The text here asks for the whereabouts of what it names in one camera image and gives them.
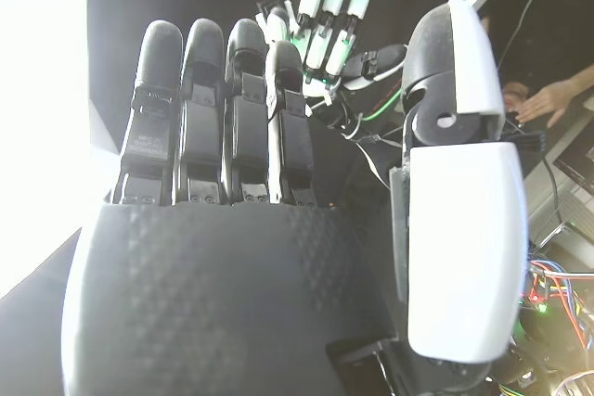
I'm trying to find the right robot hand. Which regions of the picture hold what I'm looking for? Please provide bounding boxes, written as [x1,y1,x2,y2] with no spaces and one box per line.
[59,0,531,396]

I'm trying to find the coloured wire bundle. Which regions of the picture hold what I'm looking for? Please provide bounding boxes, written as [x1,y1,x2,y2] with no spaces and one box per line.
[519,256,594,396]

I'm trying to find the person's bare hand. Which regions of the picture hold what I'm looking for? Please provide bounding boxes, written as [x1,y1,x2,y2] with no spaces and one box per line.
[503,75,588,129]

